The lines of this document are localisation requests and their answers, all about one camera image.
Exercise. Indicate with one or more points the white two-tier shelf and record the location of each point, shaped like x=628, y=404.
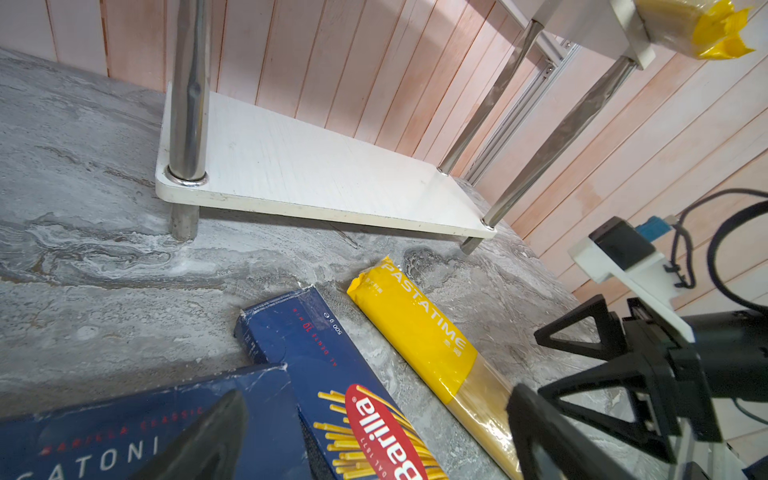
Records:
x=219, y=152

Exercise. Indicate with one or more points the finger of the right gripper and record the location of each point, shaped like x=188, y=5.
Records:
x=620, y=398
x=590, y=330

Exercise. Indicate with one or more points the blue Barilla rigatoni box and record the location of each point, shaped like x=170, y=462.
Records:
x=115, y=438

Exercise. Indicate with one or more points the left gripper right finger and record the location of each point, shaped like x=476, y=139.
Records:
x=549, y=447

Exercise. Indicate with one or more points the blue Barilla spaghetti box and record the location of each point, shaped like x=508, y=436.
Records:
x=353, y=428

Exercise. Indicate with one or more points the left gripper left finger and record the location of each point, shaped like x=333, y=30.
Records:
x=207, y=449

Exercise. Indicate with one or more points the yellow Pastatime spaghetti bag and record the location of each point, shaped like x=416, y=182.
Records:
x=474, y=392
x=702, y=30

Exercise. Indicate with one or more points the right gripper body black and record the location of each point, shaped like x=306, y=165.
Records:
x=727, y=358

